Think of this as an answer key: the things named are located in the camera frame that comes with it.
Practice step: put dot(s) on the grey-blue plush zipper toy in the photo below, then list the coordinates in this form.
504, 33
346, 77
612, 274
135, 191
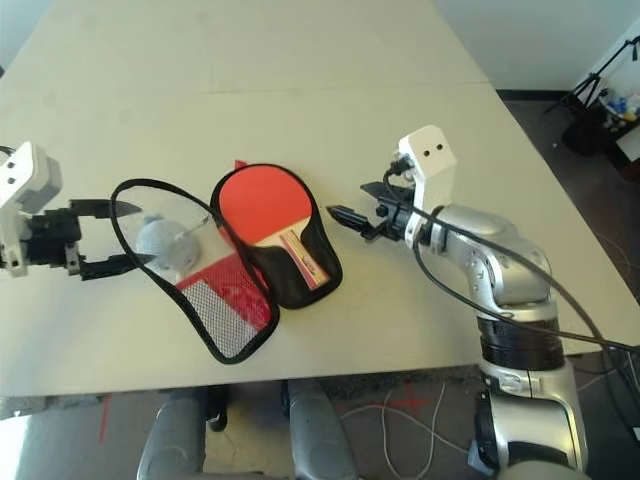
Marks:
165, 245

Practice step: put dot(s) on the grey-blue foot pedal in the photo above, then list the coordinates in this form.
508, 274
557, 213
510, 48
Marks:
477, 457

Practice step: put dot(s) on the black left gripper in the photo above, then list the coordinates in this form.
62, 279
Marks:
50, 235

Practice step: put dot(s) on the grey right robot leg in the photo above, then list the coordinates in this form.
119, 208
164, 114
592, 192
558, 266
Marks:
320, 435

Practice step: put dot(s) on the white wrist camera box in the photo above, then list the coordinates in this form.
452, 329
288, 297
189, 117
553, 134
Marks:
430, 150
20, 170

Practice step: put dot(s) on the red ping-pong paddle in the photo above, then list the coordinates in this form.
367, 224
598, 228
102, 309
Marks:
260, 200

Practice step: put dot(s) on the black bag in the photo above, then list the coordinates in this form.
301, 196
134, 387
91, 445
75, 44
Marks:
585, 132

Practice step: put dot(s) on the black and red paddle case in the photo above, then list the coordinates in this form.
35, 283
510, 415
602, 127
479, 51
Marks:
292, 290

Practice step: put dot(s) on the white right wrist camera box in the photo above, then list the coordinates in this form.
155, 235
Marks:
430, 150

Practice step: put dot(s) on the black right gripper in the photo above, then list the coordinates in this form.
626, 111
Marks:
395, 220

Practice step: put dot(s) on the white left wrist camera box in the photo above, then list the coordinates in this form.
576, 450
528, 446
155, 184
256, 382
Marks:
20, 170

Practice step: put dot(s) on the grey left robot leg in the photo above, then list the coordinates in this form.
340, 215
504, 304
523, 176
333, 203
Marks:
172, 440

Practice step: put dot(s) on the box of coloured bottles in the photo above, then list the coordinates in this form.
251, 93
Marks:
622, 107

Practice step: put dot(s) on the black tripod stand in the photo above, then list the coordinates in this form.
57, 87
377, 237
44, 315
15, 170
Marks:
592, 82

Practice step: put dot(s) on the grey robot leg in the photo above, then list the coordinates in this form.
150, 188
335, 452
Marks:
172, 440
320, 435

